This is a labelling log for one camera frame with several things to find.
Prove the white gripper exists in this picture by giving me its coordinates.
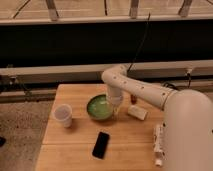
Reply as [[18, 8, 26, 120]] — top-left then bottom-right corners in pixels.
[[107, 87, 123, 116]]

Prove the green ceramic bowl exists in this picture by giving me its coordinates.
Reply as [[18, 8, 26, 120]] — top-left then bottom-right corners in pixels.
[[86, 94, 113, 121]]

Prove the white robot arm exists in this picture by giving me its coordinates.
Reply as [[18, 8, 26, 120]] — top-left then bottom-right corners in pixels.
[[101, 65, 213, 171]]

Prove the small dark red object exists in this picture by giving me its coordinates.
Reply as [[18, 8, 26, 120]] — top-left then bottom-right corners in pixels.
[[131, 95, 137, 104]]

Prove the white rectangular block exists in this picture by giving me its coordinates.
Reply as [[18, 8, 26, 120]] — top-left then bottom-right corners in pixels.
[[128, 105, 148, 120]]

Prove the black smartphone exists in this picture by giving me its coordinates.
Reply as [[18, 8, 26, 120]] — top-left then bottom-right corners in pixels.
[[92, 132, 110, 159]]

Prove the translucent plastic cup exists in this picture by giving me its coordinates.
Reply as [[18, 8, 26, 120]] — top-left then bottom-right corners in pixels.
[[53, 104, 72, 128]]

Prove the black hanging cable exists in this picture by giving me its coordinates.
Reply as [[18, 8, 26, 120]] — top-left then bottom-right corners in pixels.
[[127, 12, 152, 72]]

